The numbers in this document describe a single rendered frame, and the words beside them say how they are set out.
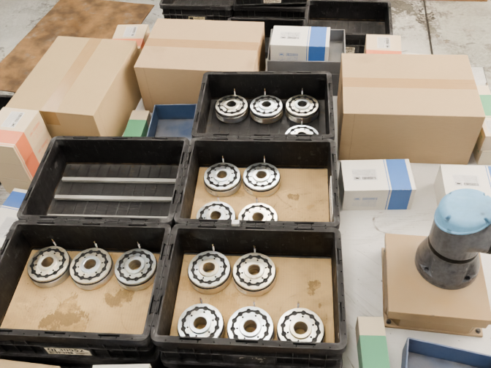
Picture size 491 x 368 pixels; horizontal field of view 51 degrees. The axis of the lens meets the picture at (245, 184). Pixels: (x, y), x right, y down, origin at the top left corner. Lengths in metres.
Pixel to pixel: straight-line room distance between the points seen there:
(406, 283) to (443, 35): 2.49
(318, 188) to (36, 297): 0.77
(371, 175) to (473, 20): 2.43
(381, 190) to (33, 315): 0.96
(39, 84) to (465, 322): 1.44
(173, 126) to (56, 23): 2.31
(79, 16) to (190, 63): 2.34
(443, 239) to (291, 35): 0.95
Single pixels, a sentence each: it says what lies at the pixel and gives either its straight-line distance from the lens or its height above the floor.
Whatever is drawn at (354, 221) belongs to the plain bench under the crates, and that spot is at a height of 0.70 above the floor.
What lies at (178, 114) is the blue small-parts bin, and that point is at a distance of 1.85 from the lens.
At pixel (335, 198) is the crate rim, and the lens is 1.31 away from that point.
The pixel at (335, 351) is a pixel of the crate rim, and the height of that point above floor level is 0.92.
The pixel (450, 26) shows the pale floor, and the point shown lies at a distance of 3.74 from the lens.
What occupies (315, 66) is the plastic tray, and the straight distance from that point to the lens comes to 1.85.
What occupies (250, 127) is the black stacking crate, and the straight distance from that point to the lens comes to 1.62.
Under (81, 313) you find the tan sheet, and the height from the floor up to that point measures 0.83.
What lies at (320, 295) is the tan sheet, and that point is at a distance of 1.25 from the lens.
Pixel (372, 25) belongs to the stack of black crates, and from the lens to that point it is 2.73.
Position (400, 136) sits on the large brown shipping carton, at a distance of 1.64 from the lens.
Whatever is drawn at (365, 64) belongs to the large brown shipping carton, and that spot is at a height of 0.90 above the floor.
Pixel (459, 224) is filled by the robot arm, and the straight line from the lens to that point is 1.20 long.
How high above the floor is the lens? 1.92
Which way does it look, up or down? 49 degrees down
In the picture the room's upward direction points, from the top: 5 degrees counter-clockwise
